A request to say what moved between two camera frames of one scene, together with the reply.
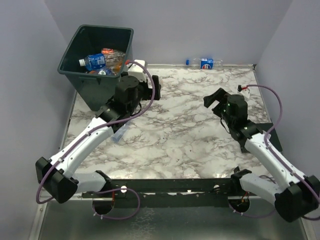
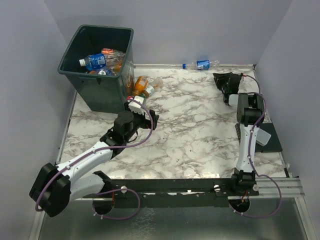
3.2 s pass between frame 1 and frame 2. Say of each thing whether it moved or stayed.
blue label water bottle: stayed
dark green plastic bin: stayed
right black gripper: moved
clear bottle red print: stayed
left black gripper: moved
